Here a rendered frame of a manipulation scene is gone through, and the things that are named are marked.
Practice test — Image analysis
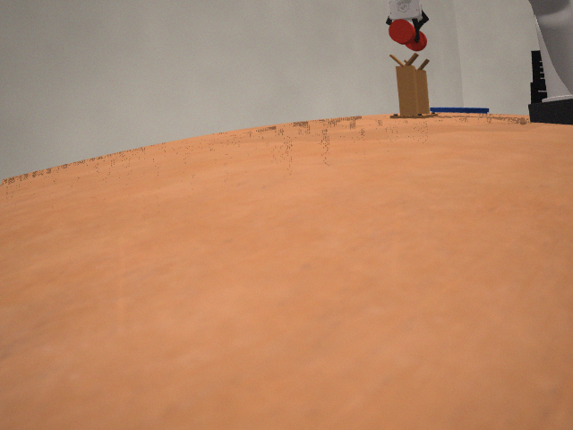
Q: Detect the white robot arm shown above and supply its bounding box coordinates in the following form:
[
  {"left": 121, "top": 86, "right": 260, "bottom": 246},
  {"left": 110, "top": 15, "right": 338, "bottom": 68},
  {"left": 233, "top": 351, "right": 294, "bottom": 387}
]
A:
[{"left": 528, "top": 0, "right": 573, "bottom": 102}]

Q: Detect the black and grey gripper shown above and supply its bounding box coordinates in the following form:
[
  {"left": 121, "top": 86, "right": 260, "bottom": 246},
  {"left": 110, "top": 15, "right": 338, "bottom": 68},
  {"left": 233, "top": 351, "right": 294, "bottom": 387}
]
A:
[{"left": 386, "top": 0, "right": 429, "bottom": 43}]

